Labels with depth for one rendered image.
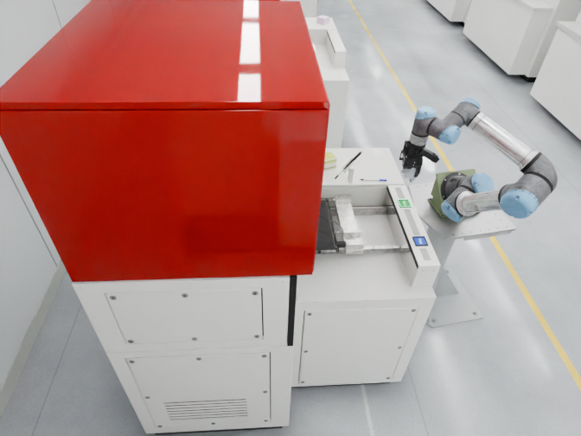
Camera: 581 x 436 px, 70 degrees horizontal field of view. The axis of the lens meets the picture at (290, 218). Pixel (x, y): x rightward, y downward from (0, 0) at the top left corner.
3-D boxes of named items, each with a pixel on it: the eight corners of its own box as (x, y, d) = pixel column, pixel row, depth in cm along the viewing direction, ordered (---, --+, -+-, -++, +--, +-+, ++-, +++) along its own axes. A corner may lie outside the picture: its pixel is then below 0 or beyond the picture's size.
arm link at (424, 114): (430, 116, 165) (412, 107, 170) (423, 140, 172) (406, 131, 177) (442, 111, 169) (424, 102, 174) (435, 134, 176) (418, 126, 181)
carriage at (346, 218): (345, 254, 191) (346, 250, 189) (334, 203, 219) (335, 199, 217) (362, 254, 192) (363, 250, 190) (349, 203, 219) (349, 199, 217)
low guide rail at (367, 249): (292, 255, 194) (292, 250, 192) (291, 252, 196) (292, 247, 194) (398, 252, 198) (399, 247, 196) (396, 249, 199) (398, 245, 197)
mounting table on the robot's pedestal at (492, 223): (463, 195, 254) (470, 177, 245) (507, 246, 222) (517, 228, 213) (395, 203, 246) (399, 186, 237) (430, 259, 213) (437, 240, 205)
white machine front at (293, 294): (287, 346, 159) (290, 278, 133) (278, 207, 220) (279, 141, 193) (295, 345, 159) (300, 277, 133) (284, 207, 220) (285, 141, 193)
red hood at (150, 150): (71, 282, 128) (-18, 102, 89) (130, 142, 188) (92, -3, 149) (315, 275, 133) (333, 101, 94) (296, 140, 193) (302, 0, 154)
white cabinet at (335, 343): (286, 395, 229) (290, 304, 174) (278, 263, 301) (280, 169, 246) (400, 389, 233) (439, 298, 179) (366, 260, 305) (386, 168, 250)
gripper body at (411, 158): (399, 160, 190) (404, 137, 182) (417, 160, 191) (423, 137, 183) (403, 169, 185) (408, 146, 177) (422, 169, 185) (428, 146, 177)
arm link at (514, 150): (577, 167, 153) (469, 88, 167) (558, 187, 152) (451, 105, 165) (559, 180, 164) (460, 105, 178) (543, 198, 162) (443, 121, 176)
